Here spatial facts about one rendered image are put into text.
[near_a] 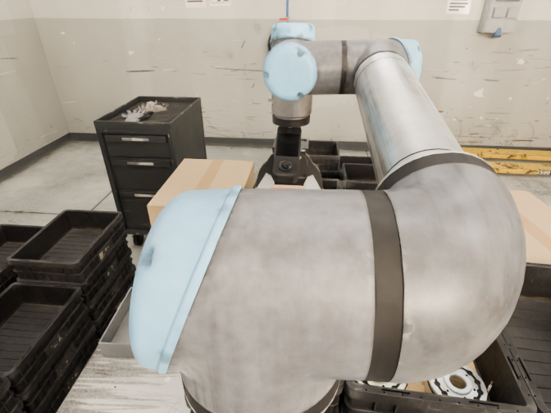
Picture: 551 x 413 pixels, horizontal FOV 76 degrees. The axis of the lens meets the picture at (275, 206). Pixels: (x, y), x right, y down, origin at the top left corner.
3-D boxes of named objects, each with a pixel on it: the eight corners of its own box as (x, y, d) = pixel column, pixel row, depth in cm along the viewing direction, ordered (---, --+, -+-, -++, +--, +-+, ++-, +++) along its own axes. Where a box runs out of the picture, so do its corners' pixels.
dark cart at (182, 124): (190, 253, 239) (170, 123, 194) (126, 249, 243) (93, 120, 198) (212, 208, 291) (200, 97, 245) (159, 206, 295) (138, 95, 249)
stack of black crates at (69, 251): (104, 342, 160) (75, 265, 138) (42, 337, 163) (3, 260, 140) (141, 281, 195) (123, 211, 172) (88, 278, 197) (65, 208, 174)
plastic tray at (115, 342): (102, 356, 90) (97, 342, 88) (134, 298, 107) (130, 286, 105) (207, 361, 89) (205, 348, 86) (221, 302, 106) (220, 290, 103)
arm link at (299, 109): (312, 96, 61) (265, 95, 61) (311, 122, 63) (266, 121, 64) (312, 87, 67) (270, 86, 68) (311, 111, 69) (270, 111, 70)
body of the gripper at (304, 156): (308, 164, 77) (311, 108, 70) (308, 182, 69) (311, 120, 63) (273, 163, 77) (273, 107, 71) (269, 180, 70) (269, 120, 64)
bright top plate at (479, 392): (493, 417, 62) (494, 415, 61) (432, 404, 64) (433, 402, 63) (478, 366, 70) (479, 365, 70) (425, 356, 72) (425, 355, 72)
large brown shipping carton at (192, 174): (190, 199, 161) (184, 158, 151) (255, 201, 159) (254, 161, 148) (157, 253, 127) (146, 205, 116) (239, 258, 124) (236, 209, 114)
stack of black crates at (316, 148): (332, 195, 281) (338, 141, 258) (334, 215, 255) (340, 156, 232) (282, 192, 284) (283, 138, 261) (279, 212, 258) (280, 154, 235)
